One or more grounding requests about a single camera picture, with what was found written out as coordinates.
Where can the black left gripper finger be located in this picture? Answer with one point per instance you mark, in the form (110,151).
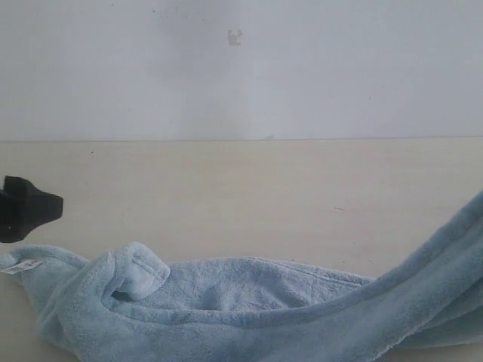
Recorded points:
(25,208)

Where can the light blue fleece towel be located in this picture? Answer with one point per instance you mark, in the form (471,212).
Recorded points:
(128,305)

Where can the white printed paper label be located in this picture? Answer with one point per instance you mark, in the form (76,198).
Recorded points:
(22,266)

